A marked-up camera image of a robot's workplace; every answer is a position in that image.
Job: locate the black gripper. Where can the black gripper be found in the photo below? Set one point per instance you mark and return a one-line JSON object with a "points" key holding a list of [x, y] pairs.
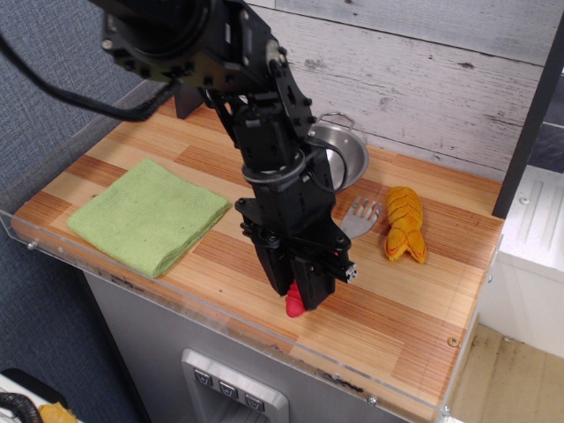
{"points": [[289, 221]]}

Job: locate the red handled metal fork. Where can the red handled metal fork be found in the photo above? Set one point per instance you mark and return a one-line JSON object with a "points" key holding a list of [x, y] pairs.
{"points": [[359, 219]]}

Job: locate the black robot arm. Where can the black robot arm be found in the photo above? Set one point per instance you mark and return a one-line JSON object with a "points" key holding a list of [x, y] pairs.
{"points": [[224, 49]]}

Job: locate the orange felt toy fish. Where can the orange felt toy fish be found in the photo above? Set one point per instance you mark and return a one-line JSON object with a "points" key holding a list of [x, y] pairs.
{"points": [[405, 216]]}

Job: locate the clear acrylic edge guard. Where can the clear acrylic edge guard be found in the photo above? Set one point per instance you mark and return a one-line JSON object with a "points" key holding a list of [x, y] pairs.
{"points": [[384, 337]]}

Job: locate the silver toy dispenser panel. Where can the silver toy dispenser panel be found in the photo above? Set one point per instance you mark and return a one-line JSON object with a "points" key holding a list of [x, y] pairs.
{"points": [[222, 394]]}

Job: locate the green folded cloth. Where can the green folded cloth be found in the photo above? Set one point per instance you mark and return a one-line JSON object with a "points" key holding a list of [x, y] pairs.
{"points": [[148, 218]]}

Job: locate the grey toy fridge cabinet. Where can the grey toy fridge cabinet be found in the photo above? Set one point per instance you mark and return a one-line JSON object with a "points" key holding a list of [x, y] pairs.
{"points": [[151, 336]]}

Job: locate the white toy sink unit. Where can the white toy sink unit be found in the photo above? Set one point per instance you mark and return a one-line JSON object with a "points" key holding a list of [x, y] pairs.
{"points": [[522, 297]]}

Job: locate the yellow object bottom left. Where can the yellow object bottom left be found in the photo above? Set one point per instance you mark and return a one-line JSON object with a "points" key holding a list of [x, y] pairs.
{"points": [[56, 413]]}

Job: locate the small steel two-handled pot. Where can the small steel two-handled pot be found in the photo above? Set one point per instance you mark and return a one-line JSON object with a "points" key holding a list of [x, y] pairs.
{"points": [[347, 152]]}

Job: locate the dark left shelf post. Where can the dark left shelf post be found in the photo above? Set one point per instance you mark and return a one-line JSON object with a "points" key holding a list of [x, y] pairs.
{"points": [[188, 99]]}

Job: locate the dark shelf post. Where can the dark shelf post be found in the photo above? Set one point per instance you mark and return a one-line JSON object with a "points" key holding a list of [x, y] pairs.
{"points": [[539, 105], [188, 99]]}

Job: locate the dark right shelf post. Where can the dark right shelf post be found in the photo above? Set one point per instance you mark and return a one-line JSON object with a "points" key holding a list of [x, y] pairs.
{"points": [[539, 105]]}

